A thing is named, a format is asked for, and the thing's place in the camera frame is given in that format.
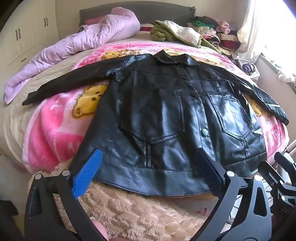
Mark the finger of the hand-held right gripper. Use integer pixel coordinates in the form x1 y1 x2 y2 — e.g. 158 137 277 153
258 161 285 189
274 152 296 180

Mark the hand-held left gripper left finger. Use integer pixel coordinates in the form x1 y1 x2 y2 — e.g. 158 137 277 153
24 149 109 241

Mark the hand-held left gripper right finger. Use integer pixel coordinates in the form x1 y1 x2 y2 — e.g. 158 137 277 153
190 148 273 241

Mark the black leather jacket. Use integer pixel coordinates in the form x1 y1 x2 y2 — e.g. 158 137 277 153
22 49 289 197

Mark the pile of folded clothes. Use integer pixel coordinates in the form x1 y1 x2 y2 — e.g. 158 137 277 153
187 16 241 56

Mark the person's left hand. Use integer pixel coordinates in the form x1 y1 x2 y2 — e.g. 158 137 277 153
89 218 110 241

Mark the pink bear printed blanket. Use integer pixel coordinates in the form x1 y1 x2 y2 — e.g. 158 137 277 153
23 42 289 174

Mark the fluffy beige blanket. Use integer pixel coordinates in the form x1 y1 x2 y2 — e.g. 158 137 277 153
30 161 220 241

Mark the floral cloth on windowsill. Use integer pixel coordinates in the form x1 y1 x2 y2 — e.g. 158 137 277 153
275 65 296 88

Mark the beige bed sheet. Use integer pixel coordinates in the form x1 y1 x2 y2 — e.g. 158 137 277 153
0 35 162 174

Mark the purple patterned cloth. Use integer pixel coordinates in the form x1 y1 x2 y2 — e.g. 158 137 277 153
232 59 260 80

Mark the lilac quilt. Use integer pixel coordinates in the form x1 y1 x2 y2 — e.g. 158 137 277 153
4 7 140 105

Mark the cream curtain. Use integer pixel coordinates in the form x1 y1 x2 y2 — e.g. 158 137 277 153
232 0 273 64

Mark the green and cream garment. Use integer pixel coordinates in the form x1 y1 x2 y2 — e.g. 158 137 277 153
150 20 220 55

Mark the cream wardrobe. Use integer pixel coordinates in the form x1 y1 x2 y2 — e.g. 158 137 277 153
0 0 59 70

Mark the red striped pillow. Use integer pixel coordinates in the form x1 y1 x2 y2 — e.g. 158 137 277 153
139 23 155 33

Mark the grey headboard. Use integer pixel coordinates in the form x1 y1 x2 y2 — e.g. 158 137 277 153
79 2 196 27

